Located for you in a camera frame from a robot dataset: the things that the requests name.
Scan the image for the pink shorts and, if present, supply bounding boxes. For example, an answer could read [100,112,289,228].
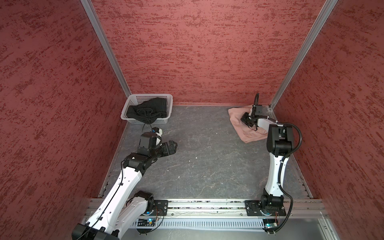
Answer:
[228,105,268,143]

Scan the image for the black shorts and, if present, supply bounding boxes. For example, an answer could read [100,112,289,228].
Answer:
[126,98,167,124]

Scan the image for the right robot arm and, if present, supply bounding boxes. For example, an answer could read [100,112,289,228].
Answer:
[241,104,303,216]

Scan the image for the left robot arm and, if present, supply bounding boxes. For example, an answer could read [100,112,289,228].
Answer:
[72,128,178,240]

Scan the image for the white plastic basket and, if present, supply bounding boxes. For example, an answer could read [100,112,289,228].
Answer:
[121,94,173,125]

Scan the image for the left circuit board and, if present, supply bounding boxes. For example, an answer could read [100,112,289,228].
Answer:
[137,219,157,228]

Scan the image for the circuit board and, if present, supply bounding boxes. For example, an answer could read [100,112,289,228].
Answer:
[263,219,279,232]
[137,219,157,228]

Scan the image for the right circuit board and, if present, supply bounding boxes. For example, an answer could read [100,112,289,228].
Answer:
[263,219,279,232]

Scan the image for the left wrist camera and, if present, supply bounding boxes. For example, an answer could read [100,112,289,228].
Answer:
[152,127,163,137]

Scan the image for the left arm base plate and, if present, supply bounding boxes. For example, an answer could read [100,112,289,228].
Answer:
[144,200,169,216]

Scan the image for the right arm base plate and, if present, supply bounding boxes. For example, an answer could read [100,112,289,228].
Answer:
[244,200,286,217]

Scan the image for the slotted white cable duct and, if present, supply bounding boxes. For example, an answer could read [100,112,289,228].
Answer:
[130,218,264,231]

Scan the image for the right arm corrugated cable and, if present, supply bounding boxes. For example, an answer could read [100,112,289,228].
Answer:
[263,122,303,234]

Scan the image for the right aluminium corner post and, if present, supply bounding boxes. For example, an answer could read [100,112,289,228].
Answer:
[269,0,338,111]

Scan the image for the aluminium corner post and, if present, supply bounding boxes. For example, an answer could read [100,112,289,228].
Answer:
[81,0,132,98]
[269,0,338,111]

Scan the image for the left aluminium corner post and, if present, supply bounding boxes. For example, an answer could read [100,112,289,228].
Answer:
[81,0,132,98]

